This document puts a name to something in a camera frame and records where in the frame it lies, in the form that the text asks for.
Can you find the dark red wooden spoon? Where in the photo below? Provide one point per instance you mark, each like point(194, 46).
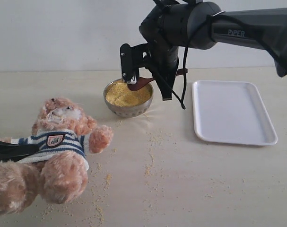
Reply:
point(141, 82)

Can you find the yellow millet grains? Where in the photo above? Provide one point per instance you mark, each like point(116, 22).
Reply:
point(119, 95)

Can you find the steel bowl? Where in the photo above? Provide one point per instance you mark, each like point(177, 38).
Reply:
point(128, 112)

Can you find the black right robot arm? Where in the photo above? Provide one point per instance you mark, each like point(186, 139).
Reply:
point(200, 25)

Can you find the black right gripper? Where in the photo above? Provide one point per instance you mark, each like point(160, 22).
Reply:
point(165, 61)

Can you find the plush teddy bear striped sweater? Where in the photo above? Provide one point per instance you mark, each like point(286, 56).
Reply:
point(58, 171)

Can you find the white rectangular plastic tray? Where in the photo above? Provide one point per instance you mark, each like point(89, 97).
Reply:
point(231, 112)

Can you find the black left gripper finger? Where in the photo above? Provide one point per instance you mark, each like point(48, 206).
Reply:
point(16, 152)

